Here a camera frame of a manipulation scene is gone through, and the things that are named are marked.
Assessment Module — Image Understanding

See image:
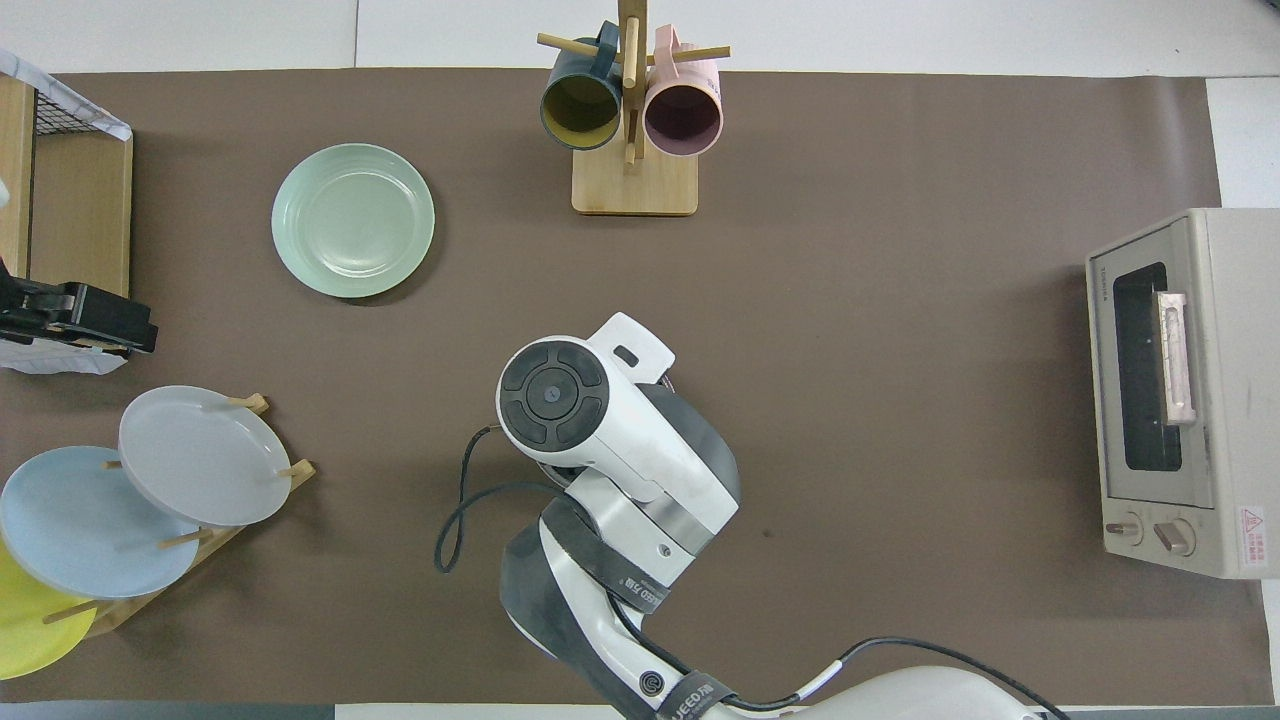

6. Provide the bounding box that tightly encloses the light blue plate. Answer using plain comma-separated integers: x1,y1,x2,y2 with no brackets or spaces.
0,446,201,600

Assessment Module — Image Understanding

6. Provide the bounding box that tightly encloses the white checked cloth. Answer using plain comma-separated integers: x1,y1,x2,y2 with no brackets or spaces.
0,338,128,377
0,48,133,142

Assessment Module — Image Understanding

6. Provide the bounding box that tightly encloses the dark teal mug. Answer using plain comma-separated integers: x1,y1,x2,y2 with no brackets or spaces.
540,22,624,151

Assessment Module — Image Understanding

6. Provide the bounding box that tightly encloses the yellow plate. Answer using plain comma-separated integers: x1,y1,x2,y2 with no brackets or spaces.
0,540,99,681

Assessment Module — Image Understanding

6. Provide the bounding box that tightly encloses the light green plate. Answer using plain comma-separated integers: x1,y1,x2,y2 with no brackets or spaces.
271,143,436,299

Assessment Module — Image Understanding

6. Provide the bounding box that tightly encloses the wooden plate rack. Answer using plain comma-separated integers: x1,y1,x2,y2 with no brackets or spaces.
42,393,317,637

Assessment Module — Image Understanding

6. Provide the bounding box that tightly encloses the pink ribbed mug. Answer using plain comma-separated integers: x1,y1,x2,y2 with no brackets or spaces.
643,25,724,158

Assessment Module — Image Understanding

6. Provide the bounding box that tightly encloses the wooden mug rack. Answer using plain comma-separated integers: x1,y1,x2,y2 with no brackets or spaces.
537,0,731,217

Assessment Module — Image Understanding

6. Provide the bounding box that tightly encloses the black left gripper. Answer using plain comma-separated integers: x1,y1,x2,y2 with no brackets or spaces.
0,268,159,357

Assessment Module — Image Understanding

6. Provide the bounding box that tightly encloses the grey plate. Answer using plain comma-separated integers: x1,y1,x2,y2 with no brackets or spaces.
118,385,293,528

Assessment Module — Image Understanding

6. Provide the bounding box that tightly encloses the black wire basket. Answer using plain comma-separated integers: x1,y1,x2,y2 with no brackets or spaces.
33,85,103,137

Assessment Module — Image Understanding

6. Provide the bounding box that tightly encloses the brown table mat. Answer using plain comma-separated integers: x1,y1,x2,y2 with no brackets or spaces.
0,68,1273,706

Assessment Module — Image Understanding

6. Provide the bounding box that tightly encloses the beige toaster oven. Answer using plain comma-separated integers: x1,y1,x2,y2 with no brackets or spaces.
1085,207,1280,581

